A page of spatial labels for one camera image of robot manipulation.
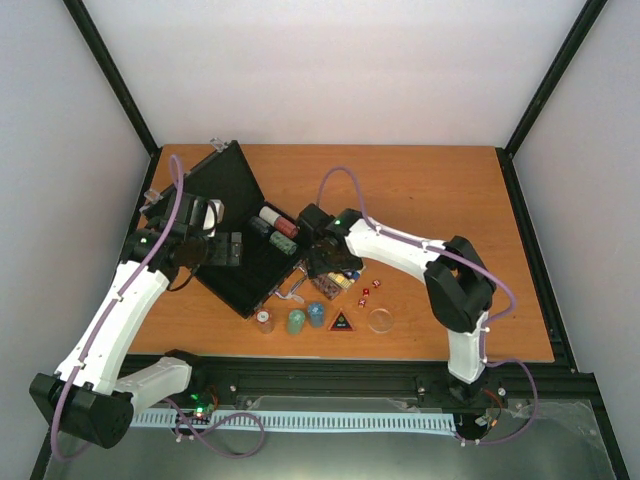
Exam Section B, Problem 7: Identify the clear round dealer button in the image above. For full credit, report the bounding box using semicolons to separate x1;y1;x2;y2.
368;308;394;333

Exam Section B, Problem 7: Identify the black poker set case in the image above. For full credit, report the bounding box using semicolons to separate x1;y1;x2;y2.
139;139;314;320

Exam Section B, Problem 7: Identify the orange white poker chip stack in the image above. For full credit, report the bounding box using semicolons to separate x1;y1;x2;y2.
255;309;275;334

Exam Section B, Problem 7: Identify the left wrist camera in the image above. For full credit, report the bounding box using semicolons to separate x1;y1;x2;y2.
173;194;225;237

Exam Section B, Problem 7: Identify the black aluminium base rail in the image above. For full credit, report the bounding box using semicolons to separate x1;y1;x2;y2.
167;350;603;413

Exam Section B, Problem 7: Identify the white slotted cable duct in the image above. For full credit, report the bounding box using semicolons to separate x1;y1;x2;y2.
131;408;456;436

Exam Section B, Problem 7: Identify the black triangular dealer badge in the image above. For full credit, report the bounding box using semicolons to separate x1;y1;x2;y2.
328;309;355;332

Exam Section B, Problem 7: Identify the red poker chip stack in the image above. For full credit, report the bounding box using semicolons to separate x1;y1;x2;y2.
274;216;299;239

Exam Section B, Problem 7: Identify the purple cable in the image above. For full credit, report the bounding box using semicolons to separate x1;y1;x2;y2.
49;153;187;461
316;165;539;446

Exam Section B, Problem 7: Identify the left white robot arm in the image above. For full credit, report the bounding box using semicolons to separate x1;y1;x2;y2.
29;228;242;449

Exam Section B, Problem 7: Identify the light blue poker chip stack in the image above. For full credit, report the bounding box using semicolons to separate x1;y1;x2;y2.
307;302;325;328

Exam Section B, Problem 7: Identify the dark green poker chip stack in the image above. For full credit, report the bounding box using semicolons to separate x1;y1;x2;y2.
269;231;297;256

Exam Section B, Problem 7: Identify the light green poker chip stack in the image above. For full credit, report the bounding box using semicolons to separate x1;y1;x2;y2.
286;309;306;335

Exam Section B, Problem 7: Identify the dark blue poker chip stack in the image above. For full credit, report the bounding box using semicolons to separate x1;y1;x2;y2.
248;216;273;238

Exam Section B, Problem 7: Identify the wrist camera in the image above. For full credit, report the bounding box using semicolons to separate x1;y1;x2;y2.
296;203;334;242
173;194;225;237

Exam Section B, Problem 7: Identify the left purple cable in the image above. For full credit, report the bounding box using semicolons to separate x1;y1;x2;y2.
49;153;187;461

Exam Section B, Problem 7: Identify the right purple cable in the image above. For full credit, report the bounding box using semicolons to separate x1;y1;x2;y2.
316;165;539;446

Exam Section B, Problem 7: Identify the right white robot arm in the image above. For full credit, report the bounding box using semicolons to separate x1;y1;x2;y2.
296;203;496;404

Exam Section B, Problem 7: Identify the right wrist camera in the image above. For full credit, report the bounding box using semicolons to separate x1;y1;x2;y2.
296;203;334;242

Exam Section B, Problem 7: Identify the blue yellow card deck box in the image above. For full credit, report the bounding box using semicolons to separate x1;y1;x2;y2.
327;270;362;290

